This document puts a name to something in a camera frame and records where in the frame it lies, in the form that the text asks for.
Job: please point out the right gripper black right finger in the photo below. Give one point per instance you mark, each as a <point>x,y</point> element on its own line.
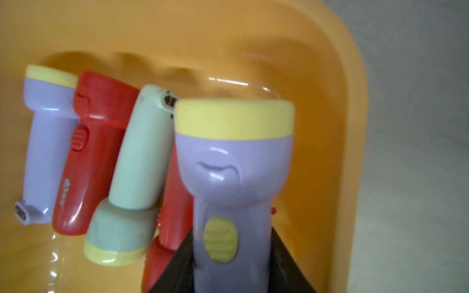
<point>285,275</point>

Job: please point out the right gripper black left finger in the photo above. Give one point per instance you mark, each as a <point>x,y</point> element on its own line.
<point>171,272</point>

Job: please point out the red flashlight group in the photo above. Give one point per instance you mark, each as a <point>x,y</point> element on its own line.
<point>174,222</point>

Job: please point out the pale green flashlight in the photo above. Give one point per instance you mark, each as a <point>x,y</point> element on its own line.
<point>124,223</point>

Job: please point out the purple flashlight group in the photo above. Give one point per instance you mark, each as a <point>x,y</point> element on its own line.
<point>234,156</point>

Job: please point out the dark red flashlight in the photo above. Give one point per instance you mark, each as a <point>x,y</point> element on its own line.
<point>104,106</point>

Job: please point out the yellow plastic storage tray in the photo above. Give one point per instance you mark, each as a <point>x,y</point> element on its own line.
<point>297,50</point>

